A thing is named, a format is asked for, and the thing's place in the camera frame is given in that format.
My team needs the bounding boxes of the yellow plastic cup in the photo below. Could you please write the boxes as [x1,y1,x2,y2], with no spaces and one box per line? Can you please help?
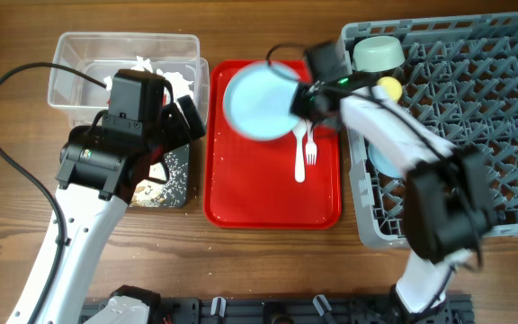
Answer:
[377,76,403,103]

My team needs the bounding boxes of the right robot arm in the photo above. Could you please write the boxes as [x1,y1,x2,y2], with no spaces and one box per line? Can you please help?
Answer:
[290,36,497,322]

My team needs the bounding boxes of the rice and food leftovers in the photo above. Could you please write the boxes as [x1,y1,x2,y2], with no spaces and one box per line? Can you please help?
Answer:
[130,146,190,208]

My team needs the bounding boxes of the light blue bowl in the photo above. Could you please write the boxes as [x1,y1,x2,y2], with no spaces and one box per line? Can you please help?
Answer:
[367,143,402,178]

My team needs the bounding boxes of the clear plastic waste bin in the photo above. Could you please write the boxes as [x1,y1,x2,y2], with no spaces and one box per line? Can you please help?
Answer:
[48,31,210,128]

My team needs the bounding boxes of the pink plastic fork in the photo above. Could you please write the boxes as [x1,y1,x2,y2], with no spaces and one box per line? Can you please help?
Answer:
[305,121,317,166]

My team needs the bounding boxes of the grey dishwasher rack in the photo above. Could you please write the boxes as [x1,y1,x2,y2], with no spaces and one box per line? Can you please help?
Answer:
[337,12,518,237]

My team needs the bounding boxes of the red serving tray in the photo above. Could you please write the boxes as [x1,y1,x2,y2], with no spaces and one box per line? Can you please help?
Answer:
[203,59,342,230]

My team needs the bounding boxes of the black plastic tray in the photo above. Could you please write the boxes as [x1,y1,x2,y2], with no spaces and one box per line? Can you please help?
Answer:
[56,125,188,213]

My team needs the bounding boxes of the white tissue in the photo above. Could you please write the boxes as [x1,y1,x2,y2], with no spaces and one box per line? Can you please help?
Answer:
[156,68,194,102]
[103,56,154,91]

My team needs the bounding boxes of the white plastic spoon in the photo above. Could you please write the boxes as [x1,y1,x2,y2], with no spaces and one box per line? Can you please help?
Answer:
[292,121,307,183]

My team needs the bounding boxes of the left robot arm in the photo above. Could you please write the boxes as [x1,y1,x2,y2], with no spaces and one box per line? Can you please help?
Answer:
[9,69,205,323]

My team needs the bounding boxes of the green bowl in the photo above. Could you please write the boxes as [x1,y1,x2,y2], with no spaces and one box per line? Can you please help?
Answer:
[353,36,406,73]

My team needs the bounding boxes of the light blue plate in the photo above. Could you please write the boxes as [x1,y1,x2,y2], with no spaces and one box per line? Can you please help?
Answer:
[222,61,299,141]

